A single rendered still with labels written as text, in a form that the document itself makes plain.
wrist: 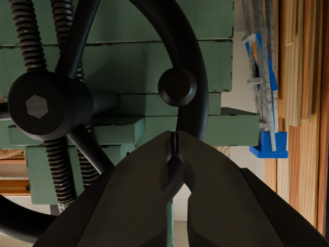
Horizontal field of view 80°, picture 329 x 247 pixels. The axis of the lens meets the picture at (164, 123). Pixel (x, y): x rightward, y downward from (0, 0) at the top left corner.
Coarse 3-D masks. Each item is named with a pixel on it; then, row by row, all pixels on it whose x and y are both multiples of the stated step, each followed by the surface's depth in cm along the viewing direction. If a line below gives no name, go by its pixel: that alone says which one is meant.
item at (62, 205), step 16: (16, 0) 22; (64, 0) 22; (16, 16) 23; (32, 16) 23; (64, 16) 22; (32, 32) 23; (64, 32) 23; (32, 48) 23; (32, 64) 24; (80, 64) 24; (48, 144) 26; (48, 160) 26; (64, 160) 27; (80, 160) 26; (64, 176) 27; (96, 176) 27; (64, 192) 27; (64, 208) 27
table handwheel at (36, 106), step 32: (96, 0) 17; (160, 0) 16; (160, 32) 17; (192, 32) 17; (64, 64) 17; (192, 64) 16; (32, 96) 16; (64, 96) 16; (96, 96) 25; (32, 128) 17; (64, 128) 17; (192, 128) 17; (96, 160) 19; (0, 224) 19; (32, 224) 20
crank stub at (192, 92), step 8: (168, 72) 12; (176, 72) 12; (184, 72) 12; (160, 80) 12; (168, 80) 11; (176, 80) 11; (184, 80) 11; (192, 80) 12; (160, 88) 12; (168, 88) 11; (176, 88) 11; (184, 88) 11; (192, 88) 12; (160, 96) 12; (168, 96) 12; (176, 96) 12; (184, 96) 12; (192, 96) 12; (168, 104) 12; (176, 104) 12; (184, 104) 12
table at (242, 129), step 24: (96, 120) 31; (120, 120) 31; (144, 120) 36; (168, 120) 36; (216, 120) 36; (240, 120) 36; (0, 144) 38; (24, 144) 28; (72, 144) 28; (120, 144) 27; (216, 144) 37; (240, 144) 36
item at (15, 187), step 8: (0, 160) 244; (8, 160) 243; (16, 160) 243; (0, 184) 279; (8, 184) 279; (16, 184) 278; (24, 184) 278; (0, 192) 256; (8, 192) 256; (16, 192) 255; (24, 192) 255
